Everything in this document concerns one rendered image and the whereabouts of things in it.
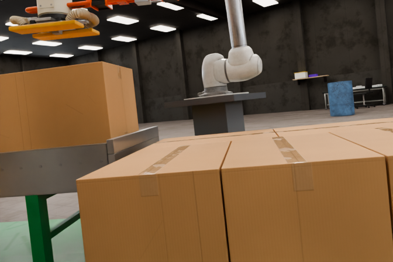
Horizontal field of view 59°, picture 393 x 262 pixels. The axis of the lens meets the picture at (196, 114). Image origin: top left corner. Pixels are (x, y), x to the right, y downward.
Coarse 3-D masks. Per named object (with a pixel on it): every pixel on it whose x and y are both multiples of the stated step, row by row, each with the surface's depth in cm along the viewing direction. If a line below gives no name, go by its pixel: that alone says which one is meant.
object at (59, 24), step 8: (32, 24) 166; (40, 24) 164; (48, 24) 164; (56, 24) 163; (64, 24) 163; (72, 24) 163; (80, 24) 168; (16, 32) 171; (24, 32) 172; (32, 32) 173
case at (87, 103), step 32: (96, 64) 154; (0, 96) 161; (32, 96) 159; (64, 96) 157; (96, 96) 154; (128, 96) 182; (0, 128) 162; (32, 128) 160; (64, 128) 157; (96, 128) 155; (128, 128) 177
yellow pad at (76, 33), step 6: (66, 30) 184; (72, 30) 182; (78, 30) 182; (84, 30) 181; (90, 30) 181; (96, 30) 187; (36, 36) 185; (42, 36) 185; (48, 36) 185; (54, 36) 186; (60, 36) 187; (66, 36) 188; (72, 36) 189; (78, 36) 190; (84, 36) 191
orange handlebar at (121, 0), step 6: (108, 0) 171; (114, 0) 171; (120, 0) 171; (126, 0) 171; (132, 0) 174; (36, 6) 176; (72, 6) 175; (84, 6) 177; (90, 6) 177; (30, 12) 181; (36, 12) 181
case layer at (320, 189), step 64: (320, 128) 160; (384, 128) 135; (128, 192) 92; (192, 192) 90; (256, 192) 87; (320, 192) 85; (384, 192) 83; (128, 256) 93; (192, 256) 91; (256, 256) 88; (320, 256) 86; (384, 256) 84
